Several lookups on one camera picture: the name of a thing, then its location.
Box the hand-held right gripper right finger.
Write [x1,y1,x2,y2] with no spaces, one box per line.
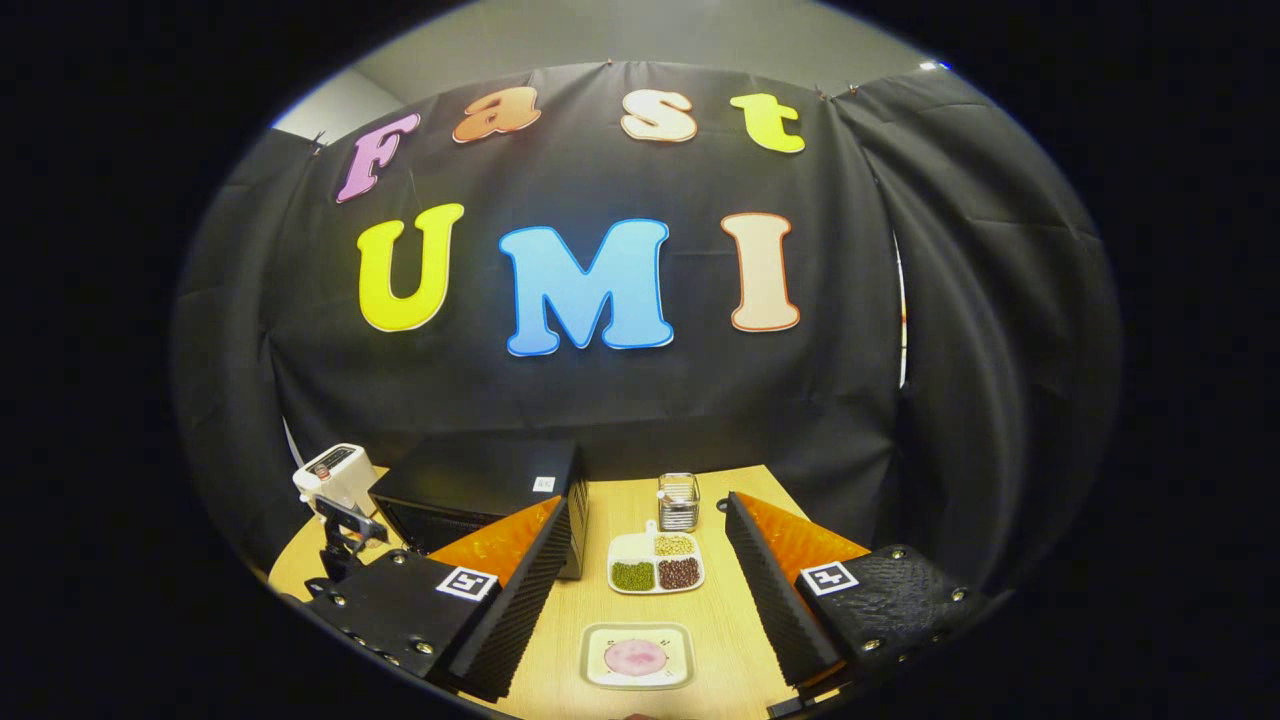
[725,492,991,693]

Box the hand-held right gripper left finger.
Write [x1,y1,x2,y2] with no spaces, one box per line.
[303,497,573,701]

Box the cream rectangular plate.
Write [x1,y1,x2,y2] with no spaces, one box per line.
[580,622,696,691]

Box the pink ham slice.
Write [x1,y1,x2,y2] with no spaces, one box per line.
[603,638,669,678]

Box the black electric oven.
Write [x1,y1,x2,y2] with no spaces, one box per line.
[368,435,591,581]

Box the white divided bean tray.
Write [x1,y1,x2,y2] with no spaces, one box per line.
[607,520,706,596]

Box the black backdrop cloth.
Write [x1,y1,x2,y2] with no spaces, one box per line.
[170,60,1121,601]

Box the metal wire holder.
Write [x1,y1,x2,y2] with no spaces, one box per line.
[657,472,701,533]

